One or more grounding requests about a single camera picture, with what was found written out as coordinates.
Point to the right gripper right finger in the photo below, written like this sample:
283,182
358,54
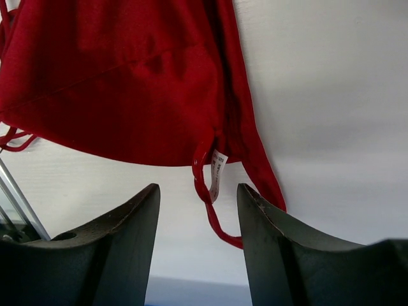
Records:
291,263

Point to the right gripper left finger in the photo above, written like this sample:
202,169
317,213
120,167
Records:
103,262

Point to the red bra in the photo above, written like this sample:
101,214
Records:
160,83

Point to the aluminium front rail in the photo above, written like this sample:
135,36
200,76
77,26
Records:
16,213

